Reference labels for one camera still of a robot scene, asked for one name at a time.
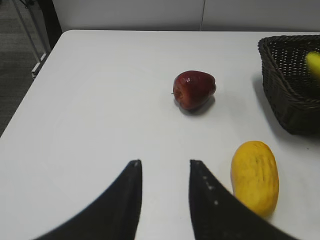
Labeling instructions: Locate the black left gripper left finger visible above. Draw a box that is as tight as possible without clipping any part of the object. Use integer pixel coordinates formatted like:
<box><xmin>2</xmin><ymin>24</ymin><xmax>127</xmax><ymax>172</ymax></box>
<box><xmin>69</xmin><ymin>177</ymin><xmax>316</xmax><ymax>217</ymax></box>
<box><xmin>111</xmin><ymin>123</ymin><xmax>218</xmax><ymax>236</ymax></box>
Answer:
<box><xmin>39</xmin><ymin>159</ymin><xmax>142</xmax><ymax>240</ymax></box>

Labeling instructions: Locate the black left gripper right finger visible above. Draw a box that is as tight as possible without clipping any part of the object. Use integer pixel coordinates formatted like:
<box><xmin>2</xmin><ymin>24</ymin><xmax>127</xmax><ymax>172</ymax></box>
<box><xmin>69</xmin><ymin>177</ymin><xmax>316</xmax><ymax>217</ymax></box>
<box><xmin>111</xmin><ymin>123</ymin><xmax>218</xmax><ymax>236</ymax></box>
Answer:
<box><xmin>189</xmin><ymin>159</ymin><xmax>293</xmax><ymax>240</ymax></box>

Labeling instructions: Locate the yellow plastic banana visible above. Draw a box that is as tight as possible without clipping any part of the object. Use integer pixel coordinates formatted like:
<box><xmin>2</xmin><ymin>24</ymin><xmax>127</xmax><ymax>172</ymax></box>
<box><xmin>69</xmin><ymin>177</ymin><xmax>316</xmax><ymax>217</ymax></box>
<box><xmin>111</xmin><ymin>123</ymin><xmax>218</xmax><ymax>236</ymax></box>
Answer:
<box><xmin>305</xmin><ymin>51</ymin><xmax>320</xmax><ymax>82</ymax></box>

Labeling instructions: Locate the dark woven wicker basket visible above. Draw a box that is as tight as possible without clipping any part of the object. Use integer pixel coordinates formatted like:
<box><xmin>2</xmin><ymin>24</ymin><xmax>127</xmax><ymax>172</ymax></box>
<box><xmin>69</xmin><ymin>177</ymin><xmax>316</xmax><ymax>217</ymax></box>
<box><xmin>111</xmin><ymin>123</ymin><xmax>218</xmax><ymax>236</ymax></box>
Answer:
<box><xmin>258</xmin><ymin>35</ymin><xmax>320</xmax><ymax>135</ymax></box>

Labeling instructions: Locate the yellow mango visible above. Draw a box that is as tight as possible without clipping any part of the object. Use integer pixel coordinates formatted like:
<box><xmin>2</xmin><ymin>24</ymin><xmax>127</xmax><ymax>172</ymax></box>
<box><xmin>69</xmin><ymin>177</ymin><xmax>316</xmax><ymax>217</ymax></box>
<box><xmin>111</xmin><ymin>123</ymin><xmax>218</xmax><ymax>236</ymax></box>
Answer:
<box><xmin>230</xmin><ymin>141</ymin><xmax>280</xmax><ymax>218</ymax></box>

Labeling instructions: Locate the dark red wax apple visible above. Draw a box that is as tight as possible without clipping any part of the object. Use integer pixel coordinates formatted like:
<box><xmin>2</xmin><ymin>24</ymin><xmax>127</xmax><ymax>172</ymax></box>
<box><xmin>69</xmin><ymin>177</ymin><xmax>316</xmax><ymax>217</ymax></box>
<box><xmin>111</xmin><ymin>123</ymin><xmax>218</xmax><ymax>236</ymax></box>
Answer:
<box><xmin>172</xmin><ymin>70</ymin><xmax>217</xmax><ymax>111</ymax></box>

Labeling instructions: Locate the grey metal stand leg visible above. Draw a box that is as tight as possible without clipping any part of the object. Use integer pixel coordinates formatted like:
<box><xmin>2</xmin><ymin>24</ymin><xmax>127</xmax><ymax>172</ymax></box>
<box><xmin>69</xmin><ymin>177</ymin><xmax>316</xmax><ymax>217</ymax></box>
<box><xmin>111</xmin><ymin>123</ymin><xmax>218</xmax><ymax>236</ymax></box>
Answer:
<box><xmin>10</xmin><ymin>0</ymin><xmax>50</xmax><ymax>80</ymax></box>

